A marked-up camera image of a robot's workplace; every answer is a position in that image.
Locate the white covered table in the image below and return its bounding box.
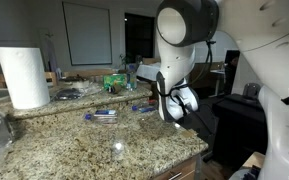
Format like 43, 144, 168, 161
136, 63, 159, 82

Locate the clear Fiji water bottle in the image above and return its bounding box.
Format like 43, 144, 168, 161
131, 99, 159, 114
126, 64, 138, 92
83, 109, 119, 126

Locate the white bowl with dark contents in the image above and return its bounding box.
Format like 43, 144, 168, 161
61, 75, 91, 90

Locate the wooden base cabinet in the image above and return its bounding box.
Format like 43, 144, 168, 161
152, 153, 200, 180

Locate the dark glass door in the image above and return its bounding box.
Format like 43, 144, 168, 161
124, 13, 157, 63

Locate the white desk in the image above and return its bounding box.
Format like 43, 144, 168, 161
210, 68, 226, 98

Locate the small brown jar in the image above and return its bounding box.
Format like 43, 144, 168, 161
111, 84, 122, 95

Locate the black plastic bowl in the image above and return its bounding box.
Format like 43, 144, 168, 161
54, 88, 84, 102

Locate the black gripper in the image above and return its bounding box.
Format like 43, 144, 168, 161
180, 111, 217, 138

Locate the green tissue box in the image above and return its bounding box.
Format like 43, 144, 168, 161
102, 73, 128, 90

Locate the wooden table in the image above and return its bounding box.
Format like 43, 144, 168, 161
62, 68, 118, 78

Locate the person in dark clothes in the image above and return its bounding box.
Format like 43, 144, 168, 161
224, 49, 241, 95

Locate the black cabinet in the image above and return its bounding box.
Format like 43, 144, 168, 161
211, 93, 268, 168

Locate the small green plant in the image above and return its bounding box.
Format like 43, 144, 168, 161
118, 53, 134, 71

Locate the tan tape piece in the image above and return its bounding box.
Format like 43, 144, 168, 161
180, 128, 199, 139

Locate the white paper towel roll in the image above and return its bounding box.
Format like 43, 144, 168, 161
0, 46, 52, 110

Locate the light wooden board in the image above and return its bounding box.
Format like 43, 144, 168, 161
242, 151, 267, 169

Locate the white wall board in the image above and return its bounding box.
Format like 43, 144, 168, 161
62, 1, 113, 67

